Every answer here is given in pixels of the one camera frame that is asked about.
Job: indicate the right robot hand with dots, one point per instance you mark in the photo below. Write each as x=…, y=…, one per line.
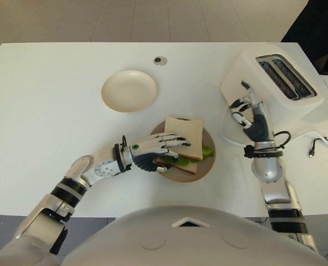
x=259, y=124

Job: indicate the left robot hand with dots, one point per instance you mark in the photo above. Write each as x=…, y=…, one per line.
x=148, y=145

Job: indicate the bread slice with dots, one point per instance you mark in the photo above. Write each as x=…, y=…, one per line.
x=184, y=133
x=184, y=167

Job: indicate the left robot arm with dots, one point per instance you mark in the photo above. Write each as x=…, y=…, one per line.
x=69, y=188

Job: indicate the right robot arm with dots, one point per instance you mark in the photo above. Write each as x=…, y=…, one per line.
x=274, y=191

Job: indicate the cream toaster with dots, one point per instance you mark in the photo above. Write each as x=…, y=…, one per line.
x=280, y=116

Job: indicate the brown plate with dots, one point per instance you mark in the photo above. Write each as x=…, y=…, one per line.
x=189, y=177

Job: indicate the cream plate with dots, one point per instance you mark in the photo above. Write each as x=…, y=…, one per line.
x=129, y=91

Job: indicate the green lettuce leaf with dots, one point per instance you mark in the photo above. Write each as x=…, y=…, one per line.
x=207, y=152

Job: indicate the robot body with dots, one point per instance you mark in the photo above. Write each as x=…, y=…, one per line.
x=191, y=243

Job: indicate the person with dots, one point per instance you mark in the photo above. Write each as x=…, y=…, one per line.
x=316, y=30

